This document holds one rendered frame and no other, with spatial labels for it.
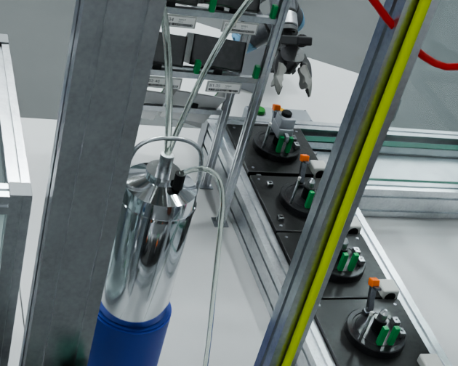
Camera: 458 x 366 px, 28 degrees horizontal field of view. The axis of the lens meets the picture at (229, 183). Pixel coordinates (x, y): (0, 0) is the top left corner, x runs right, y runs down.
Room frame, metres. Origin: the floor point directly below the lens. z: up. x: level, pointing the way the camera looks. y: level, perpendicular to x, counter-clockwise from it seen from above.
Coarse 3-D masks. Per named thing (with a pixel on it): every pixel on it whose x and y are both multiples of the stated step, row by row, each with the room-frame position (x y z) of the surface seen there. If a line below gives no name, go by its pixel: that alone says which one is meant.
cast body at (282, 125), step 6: (276, 114) 2.27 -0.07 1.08; (282, 114) 2.26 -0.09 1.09; (288, 114) 2.26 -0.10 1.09; (276, 120) 2.26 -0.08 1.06; (282, 120) 2.24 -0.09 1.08; (288, 120) 2.24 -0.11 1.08; (294, 120) 2.25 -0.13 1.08; (276, 126) 2.25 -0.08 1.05; (282, 126) 2.24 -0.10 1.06; (288, 126) 2.25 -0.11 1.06; (276, 132) 2.24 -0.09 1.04; (282, 132) 2.23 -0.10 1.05; (288, 132) 2.24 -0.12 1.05; (288, 138) 2.22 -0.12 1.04
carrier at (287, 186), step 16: (256, 176) 2.09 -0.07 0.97; (272, 176) 2.12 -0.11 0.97; (288, 176) 2.14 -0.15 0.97; (256, 192) 2.03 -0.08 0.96; (272, 192) 2.04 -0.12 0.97; (288, 192) 2.03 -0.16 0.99; (304, 192) 2.02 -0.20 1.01; (272, 208) 1.97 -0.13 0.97; (288, 208) 1.98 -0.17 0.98; (304, 208) 1.98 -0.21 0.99; (272, 224) 1.90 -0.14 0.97; (288, 224) 1.92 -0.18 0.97; (304, 224) 1.94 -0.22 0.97; (352, 224) 1.97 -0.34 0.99
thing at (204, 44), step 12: (192, 36) 2.02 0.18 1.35; (204, 36) 2.00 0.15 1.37; (192, 48) 1.98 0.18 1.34; (204, 48) 1.99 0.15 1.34; (228, 48) 2.01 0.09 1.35; (240, 48) 2.02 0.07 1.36; (192, 60) 1.97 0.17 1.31; (204, 60) 1.98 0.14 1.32; (216, 60) 1.99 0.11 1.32; (228, 60) 2.00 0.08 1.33; (240, 60) 2.01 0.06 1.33; (240, 72) 2.00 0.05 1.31
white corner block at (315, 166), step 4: (312, 160) 2.23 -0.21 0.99; (316, 160) 2.23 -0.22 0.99; (320, 160) 2.24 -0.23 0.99; (308, 164) 2.23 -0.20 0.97; (312, 164) 2.21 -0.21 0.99; (316, 164) 2.21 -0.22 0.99; (320, 164) 2.22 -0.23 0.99; (324, 164) 2.23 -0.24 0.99; (312, 168) 2.20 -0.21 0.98; (316, 168) 2.19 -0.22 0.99; (320, 168) 2.20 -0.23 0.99; (324, 168) 2.20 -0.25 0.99; (312, 172) 2.20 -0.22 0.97; (316, 172) 2.19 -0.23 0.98; (320, 172) 2.20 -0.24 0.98; (316, 176) 2.19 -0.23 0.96; (320, 176) 2.20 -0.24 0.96
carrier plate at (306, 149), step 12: (228, 132) 2.29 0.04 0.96; (240, 132) 2.30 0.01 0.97; (252, 132) 2.32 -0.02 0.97; (300, 132) 2.40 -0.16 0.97; (300, 144) 2.33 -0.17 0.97; (252, 156) 2.19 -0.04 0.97; (312, 156) 2.28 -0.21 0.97; (252, 168) 2.13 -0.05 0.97; (264, 168) 2.14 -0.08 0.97; (276, 168) 2.16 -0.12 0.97; (288, 168) 2.18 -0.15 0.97
